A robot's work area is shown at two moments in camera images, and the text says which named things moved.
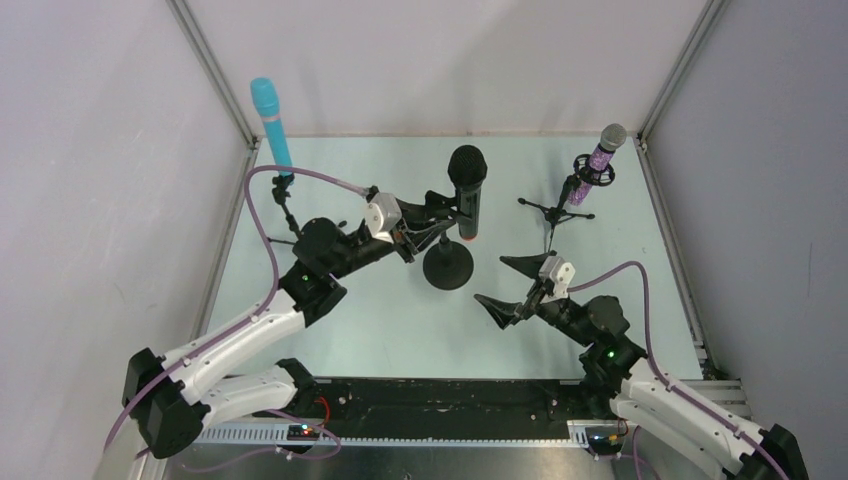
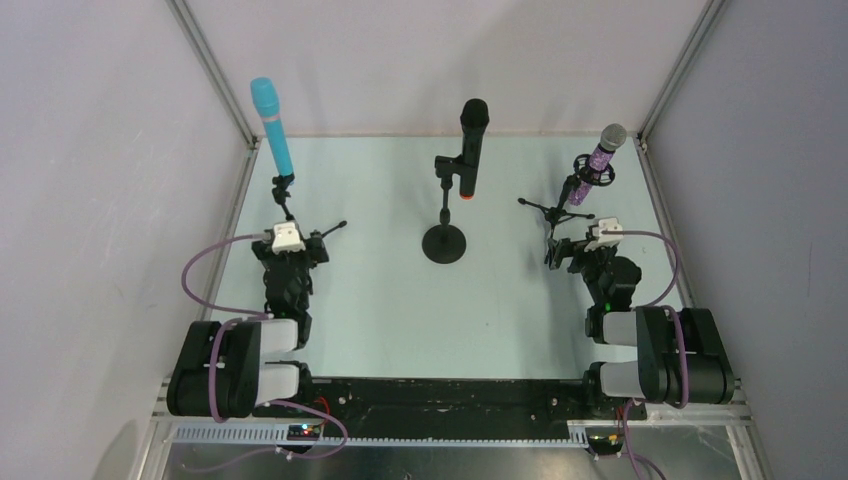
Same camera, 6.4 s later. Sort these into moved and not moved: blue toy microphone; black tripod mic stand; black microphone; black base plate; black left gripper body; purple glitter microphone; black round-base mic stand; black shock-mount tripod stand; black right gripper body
Moved: black right gripper body; black round-base mic stand; black microphone; black left gripper body
Not moved: black shock-mount tripod stand; blue toy microphone; purple glitter microphone; black tripod mic stand; black base plate
